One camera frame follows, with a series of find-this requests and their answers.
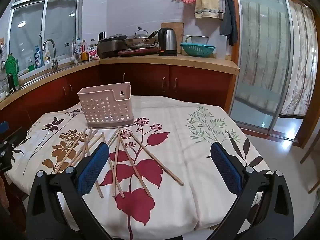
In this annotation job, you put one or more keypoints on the chrome sink faucet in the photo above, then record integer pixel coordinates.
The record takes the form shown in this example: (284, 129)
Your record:
(55, 60)

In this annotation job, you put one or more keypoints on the white spray bottle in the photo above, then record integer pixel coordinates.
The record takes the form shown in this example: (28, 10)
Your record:
(47, 55)

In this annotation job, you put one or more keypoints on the floral printed tablecloth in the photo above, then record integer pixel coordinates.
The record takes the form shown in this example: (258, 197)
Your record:
(175, 205)

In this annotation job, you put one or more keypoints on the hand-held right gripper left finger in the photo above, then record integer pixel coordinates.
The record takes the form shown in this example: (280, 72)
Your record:
(93, 170)

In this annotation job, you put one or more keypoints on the green thermos flask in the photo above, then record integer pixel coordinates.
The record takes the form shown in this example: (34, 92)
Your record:
(12, 67)

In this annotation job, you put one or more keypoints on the black bottle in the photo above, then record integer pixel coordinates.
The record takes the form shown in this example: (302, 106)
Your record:
(11, 83)

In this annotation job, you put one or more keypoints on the wooden cutting board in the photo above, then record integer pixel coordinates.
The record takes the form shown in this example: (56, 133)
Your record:
(178, 35)

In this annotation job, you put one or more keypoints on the knife block with knives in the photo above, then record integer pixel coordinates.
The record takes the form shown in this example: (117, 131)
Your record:
(102, 38)

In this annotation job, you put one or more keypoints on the sliding glass door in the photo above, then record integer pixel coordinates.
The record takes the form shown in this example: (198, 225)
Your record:
(260, 55)

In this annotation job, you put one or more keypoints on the glass pot lid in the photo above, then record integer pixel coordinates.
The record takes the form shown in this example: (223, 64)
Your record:
(141, 33)

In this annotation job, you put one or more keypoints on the yellow towel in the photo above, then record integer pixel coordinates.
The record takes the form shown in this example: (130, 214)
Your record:
(207, 2)

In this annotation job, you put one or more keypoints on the red induction cooker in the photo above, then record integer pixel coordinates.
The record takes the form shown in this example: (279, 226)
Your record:
(140, 52)

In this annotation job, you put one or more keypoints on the grey rice cooker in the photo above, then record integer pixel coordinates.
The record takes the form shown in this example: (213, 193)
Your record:
(110, 46)

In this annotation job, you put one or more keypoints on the white plastic bottle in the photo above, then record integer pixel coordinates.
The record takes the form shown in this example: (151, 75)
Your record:
(78, 46)

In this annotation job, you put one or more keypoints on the teal plastic colander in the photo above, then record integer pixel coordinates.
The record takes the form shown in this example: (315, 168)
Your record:
(197, 51)

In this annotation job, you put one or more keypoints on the sliding window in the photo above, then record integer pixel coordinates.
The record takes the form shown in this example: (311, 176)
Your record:
(27, 30)

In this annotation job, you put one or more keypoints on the stainless steel sink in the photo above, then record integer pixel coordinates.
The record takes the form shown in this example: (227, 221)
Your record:
(45, 73)

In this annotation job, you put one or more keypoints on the sheer patterned curtain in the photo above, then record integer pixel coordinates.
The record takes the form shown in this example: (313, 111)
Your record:
(300, 67)

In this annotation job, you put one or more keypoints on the metal wok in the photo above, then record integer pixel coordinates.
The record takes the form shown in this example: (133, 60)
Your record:
(137, 42)

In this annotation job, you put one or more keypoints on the steel electric kettle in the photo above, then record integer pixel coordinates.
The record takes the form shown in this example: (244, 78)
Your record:
(168, 41)

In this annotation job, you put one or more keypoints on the red wooden kitchen cabinet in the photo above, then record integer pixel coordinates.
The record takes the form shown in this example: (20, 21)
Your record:
(150, 80)

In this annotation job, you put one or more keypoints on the amber oil bottle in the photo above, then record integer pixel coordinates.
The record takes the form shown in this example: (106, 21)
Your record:
(85, 55)

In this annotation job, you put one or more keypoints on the green dish soap bottle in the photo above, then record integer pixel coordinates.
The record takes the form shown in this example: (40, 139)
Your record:
(31, 67)

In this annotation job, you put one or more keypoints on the person's left forearm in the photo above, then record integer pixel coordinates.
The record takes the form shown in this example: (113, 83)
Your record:
(2, 190)

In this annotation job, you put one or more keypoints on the dark grey cloth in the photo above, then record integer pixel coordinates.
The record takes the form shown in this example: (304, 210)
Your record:
(230, 22)

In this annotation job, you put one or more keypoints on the blue label detergent bottle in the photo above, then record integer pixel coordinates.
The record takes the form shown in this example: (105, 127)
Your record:
(38, 58)

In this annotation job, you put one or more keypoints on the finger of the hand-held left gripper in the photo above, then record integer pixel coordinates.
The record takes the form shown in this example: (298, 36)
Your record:
(5, 156)
(3, 127)

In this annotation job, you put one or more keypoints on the pink perforated utensil holder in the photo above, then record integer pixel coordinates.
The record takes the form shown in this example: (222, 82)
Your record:
(105, 105)

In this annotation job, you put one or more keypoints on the red and white bag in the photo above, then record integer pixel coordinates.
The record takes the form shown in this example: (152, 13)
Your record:
(94, 54)

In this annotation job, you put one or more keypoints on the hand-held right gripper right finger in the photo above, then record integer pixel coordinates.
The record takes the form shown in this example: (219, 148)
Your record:
(226, 167)

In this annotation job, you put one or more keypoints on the white plastic board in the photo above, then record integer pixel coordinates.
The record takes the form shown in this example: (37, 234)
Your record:
(221, 47)

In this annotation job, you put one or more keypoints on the wooden chair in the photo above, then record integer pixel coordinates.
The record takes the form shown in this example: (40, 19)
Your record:
(308, 150)

